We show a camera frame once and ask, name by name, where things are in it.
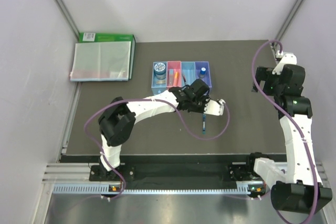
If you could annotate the translucent mesh zipper pouch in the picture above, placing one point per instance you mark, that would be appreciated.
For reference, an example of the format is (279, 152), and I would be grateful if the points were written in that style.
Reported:
(102, 61)

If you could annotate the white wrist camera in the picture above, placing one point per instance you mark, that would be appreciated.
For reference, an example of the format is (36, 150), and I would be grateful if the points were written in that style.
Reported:
(214, 107)
(282, 59)

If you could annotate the blue capped ink bottle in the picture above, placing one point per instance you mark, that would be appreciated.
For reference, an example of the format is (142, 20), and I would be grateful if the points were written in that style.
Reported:
(202, 73)

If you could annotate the pink orange highlighter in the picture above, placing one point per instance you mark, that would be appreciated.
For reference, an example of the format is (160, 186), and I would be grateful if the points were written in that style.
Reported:
(175, 79)

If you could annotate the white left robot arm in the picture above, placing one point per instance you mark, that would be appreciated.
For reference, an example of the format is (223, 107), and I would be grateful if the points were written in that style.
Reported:
(116, 123)

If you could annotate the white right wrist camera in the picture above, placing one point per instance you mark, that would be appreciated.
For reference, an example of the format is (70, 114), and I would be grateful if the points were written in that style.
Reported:
(282, 59)

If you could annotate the round blue patterned tin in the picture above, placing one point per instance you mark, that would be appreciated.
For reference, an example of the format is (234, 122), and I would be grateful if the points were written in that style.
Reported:
(159, 70)

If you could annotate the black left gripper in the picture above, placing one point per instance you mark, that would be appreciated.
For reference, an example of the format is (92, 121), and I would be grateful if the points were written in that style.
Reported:
(205, 99)

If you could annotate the white eraser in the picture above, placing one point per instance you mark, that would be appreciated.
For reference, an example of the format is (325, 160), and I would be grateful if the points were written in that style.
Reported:
(160, 82)

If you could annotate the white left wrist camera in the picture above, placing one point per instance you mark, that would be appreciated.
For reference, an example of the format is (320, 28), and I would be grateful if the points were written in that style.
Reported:
(214, 107)

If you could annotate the aluminium frame rail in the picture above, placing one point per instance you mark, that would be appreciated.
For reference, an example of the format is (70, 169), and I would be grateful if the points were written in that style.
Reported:
(73, 178)

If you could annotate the blue gel pen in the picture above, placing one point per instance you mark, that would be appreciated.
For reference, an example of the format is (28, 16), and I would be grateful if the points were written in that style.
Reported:
(203, 123)

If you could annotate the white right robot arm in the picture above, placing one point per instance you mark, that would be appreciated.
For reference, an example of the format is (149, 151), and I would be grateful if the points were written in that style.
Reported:
(300, 188)

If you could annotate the purple drawer bin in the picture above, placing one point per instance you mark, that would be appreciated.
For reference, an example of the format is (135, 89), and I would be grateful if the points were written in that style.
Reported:
(207, 79)

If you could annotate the grey teal highlighter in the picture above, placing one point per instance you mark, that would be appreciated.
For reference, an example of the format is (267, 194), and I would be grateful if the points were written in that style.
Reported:
(170, 77)

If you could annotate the green file box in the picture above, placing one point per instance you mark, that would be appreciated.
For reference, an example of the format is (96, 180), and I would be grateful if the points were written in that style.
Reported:
(106, 37)

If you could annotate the pink drawer bin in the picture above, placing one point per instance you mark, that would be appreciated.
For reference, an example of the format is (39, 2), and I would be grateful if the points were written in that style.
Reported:
(176, 66)

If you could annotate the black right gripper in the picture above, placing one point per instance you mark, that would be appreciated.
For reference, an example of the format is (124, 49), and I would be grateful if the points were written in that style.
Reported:
(264, 74)

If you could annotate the sky blue drawer bin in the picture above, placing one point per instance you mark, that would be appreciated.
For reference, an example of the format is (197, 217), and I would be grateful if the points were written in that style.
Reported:
(189, 70)

